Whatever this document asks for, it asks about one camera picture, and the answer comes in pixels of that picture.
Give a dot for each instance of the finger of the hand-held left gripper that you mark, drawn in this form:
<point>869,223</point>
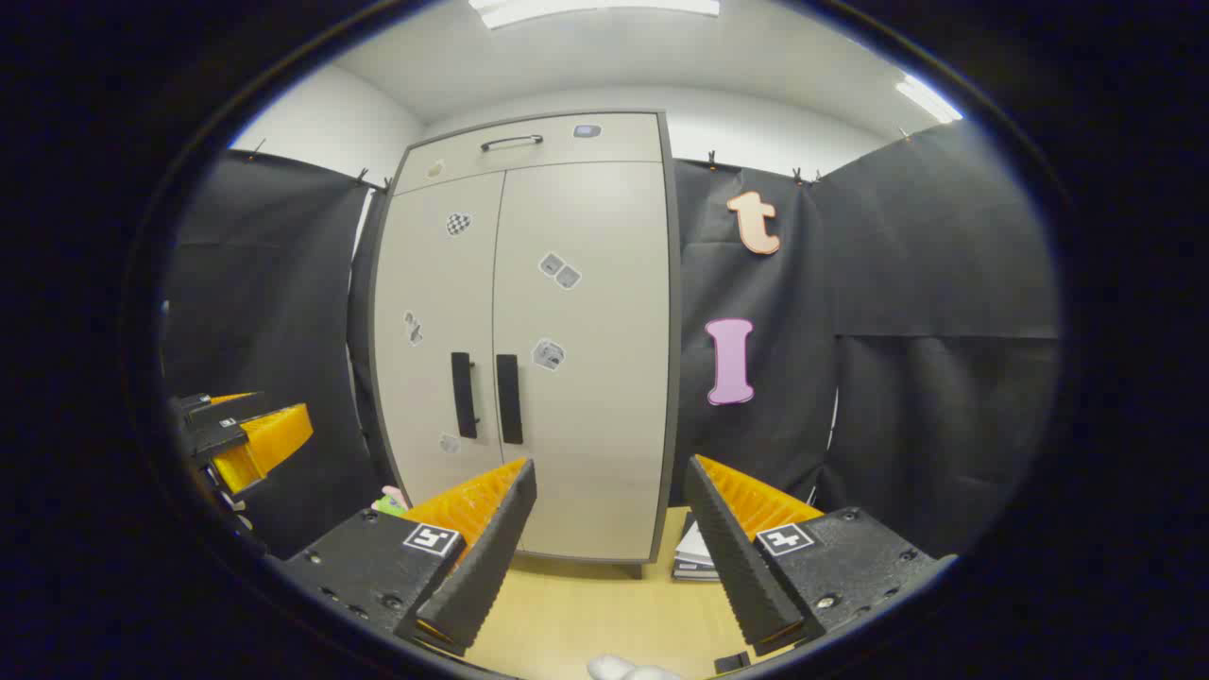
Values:
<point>227,408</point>
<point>217,437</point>

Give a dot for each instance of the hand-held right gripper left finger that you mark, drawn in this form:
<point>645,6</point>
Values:
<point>491,557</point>

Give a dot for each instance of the narrow ceiling light strip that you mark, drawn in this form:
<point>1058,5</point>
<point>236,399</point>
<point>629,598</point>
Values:
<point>928,99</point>

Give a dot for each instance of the wide ceiling light panel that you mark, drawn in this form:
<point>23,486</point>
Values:
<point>595,8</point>

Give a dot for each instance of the checkered-sticker shoe cabinet door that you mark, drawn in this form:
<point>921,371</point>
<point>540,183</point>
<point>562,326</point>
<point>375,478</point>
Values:
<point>434,283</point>

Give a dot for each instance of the beige cabinet drawer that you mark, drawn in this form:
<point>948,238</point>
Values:
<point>623,146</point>

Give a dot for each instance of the beige double-door shoe cabinet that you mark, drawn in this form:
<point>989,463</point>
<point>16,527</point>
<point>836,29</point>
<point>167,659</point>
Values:
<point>673,378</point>

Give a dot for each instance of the black backdrop cloth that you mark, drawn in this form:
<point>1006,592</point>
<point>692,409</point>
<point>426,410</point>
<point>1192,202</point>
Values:
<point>945,283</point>

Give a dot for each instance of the pink and green plush toy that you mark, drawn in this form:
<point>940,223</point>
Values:
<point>389,502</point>

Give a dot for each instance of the square-stickers shoe cabinet door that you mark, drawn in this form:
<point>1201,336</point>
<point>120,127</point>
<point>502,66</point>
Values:
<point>604,425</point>

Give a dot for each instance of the stack of booklets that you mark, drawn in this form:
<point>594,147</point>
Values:
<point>694,552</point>

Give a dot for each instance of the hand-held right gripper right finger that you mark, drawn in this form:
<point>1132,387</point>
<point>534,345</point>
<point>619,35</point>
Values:
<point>732,557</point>

